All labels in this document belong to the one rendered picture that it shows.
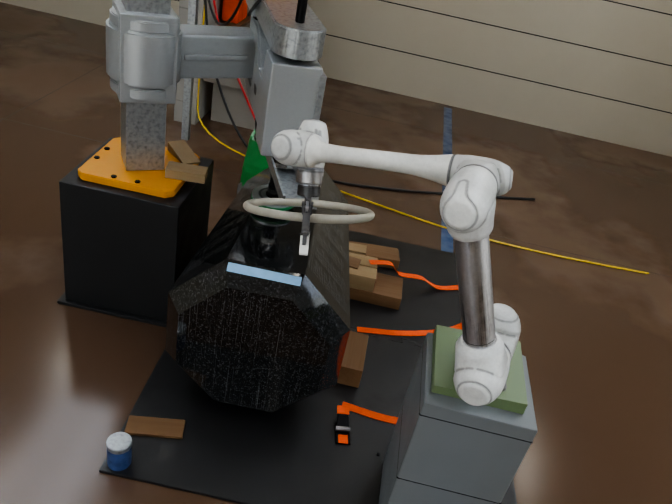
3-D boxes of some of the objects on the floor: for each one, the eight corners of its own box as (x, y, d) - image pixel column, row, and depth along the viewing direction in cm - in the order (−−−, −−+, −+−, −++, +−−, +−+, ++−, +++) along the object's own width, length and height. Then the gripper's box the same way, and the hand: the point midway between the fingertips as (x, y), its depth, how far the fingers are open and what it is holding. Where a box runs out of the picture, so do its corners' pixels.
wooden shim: (124, 434, 277) (124, 432, 276) (129, 417, 286) (129, 414, 285) (182, 439, 281) (182, 437, 280) (185, 421, 289) (185, 419, 288)
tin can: (130, 450, 271) (130, 429, 264) (133, 468, 264) (133, 448, 257) (105, 454, 267) (104, 433, 260) (108, 474, 260) (107, 453, 253)
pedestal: (57, 303, 342) (48, 182, 303) (108, 242, 398) (107, 133, 359) (175, 330, 342) (183, 211, 303) (210, 265, 398) (220, 158, 359)
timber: (358, 388, 328) (362, 371, 321) (335, 382, 328) (340, 365, 322) (364, 351, 353) (368, 334, 347) (343, 346, 353) (347, 329, 347)
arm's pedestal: (477, 478, 295) (537, 349, 252) (482, 579, 252) (555, 446, 210) (373, 451, 296) (415, 320, 254) (360, 548, 254) (408, 409, 212)
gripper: (320, 187, 203) (314, 259, 207) (320, 183, 219) (314, 250, 223) (296, 185, 202) (291, 257, 207) (299, 181, 219) (293, 248, 223)
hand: (304, 244), depth 214 cm, fingers closed on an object, 4 cm apart
